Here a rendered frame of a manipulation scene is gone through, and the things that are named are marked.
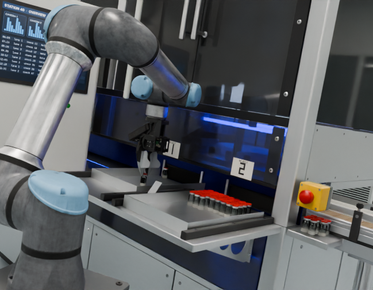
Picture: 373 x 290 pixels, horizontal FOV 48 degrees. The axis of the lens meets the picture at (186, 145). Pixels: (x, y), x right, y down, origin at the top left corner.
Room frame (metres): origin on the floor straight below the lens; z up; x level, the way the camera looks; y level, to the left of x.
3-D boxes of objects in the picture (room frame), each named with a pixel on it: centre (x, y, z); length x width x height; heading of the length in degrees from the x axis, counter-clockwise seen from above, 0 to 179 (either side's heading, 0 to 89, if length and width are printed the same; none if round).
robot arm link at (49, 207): (0.81, 0.24, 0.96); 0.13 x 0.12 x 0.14; 69
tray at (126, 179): (1.53, 0.11, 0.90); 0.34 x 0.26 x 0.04; 137
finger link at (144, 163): (1.45, 0.13, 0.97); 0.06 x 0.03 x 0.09; 47
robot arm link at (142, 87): (1.37, 0.14, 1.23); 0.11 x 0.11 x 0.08; 69
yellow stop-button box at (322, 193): (1.21, -0.40, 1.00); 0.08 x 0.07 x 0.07; 137
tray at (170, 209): (1.21, -0.06, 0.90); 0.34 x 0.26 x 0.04; 137
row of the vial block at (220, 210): (1.28, -0.12, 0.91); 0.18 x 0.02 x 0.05; 47
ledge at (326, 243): (1.23, -0.44, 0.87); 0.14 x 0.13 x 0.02; 137
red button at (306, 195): (1.18, -0.37, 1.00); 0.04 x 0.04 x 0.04; 47
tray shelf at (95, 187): (1.36, 0.04, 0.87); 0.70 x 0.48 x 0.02; 47
